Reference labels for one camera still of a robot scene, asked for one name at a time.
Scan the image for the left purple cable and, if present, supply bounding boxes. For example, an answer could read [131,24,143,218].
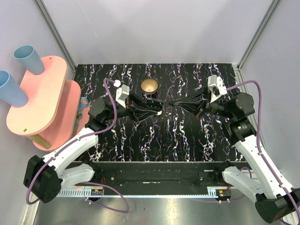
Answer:
[25,78,131,213]

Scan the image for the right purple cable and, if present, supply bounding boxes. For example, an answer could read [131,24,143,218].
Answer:
[194,80,300,225]

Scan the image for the gold metal bowl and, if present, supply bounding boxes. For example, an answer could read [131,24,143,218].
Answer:
[141,79,159,95]

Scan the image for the front light blue cup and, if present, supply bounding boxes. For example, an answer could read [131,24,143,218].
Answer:
[0,70,28,107]

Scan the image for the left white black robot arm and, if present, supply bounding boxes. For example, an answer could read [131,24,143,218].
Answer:
[23,94,163,204]

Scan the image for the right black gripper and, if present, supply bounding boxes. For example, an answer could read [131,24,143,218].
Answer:
[174,85,235,119]

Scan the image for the light blue cup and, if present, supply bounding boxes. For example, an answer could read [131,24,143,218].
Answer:
[13,45,45,75]
[0,70,28,107]

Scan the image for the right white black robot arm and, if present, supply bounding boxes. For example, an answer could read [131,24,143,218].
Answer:
[169,88,300,224]

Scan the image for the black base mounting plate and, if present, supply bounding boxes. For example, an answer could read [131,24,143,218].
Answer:
[67,161,241,195]

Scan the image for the rear light blue cup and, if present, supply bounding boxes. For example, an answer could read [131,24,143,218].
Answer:
[13,45,45,75]

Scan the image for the purple cable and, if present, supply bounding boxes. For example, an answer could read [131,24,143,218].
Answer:
[25,78,131,213]
[194,80,300,225]

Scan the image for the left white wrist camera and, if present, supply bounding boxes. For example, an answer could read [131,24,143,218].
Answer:
[113,80,130,108]

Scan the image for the pink two-tier wooden shelf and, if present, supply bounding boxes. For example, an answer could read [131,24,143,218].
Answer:
[6,56,81,151]

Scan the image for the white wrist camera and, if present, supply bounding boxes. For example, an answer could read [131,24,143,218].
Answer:
[113,80,130,108]
[208,75,227,103]

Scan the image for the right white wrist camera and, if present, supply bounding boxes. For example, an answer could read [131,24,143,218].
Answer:
[208,75,227,103]

